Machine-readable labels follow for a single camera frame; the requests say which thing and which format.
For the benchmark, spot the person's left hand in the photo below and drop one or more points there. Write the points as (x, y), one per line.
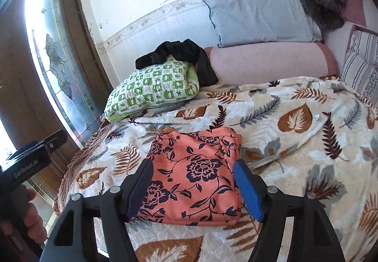
(34, 226)

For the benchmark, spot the pink bolster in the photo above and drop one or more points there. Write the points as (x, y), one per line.
(265, 64)

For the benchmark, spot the brown lace-edged bedspread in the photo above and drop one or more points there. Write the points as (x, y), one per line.
(85, 149)

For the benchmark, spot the black garment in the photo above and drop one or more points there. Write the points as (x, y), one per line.
(189, 49)

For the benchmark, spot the wooden stained glass door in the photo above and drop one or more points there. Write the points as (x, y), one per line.
(35, 73)

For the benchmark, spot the green patterned pillow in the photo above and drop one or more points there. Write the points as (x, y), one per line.
(153, 87)

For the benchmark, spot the dark furry cloth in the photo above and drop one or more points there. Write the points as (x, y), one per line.
(324, 8)

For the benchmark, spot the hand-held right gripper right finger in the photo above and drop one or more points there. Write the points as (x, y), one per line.
(248, 188)

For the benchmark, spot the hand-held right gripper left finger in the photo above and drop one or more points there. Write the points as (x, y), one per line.
(138, 191)

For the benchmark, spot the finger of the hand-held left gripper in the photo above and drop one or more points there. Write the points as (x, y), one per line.
(54, 139)

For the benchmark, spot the pink cushion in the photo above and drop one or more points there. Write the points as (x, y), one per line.
(354, 9)

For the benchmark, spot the grey pillow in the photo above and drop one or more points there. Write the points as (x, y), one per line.
(260, 14)

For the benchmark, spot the leaf print blanket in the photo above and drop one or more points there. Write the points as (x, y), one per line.
(295, 138)

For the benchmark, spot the orange floral garment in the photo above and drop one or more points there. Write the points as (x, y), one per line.
(195, 173)

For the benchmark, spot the striped pillow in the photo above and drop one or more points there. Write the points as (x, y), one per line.
(360, 61)

